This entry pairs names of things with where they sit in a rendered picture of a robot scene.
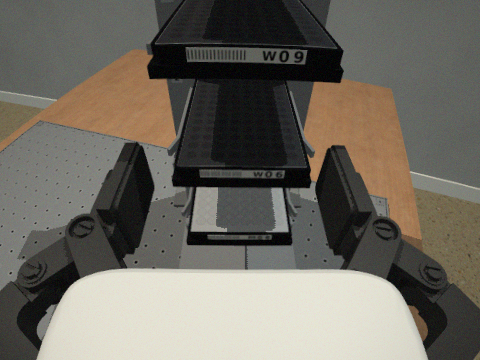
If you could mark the white well plate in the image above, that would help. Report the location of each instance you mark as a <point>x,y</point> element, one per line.
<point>226,216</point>

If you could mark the grey perforated base plate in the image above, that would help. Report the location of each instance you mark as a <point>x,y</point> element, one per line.
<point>51,173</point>

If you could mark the black microplate labelled w09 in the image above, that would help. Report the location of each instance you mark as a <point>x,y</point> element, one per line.
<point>245,39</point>

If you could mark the black plate labelled w06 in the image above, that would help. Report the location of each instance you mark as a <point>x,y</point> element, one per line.
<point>241,133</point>

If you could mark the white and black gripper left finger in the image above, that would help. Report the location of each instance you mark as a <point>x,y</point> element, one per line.
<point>114,225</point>

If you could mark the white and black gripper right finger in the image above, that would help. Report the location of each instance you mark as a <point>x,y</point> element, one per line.
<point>372,244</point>

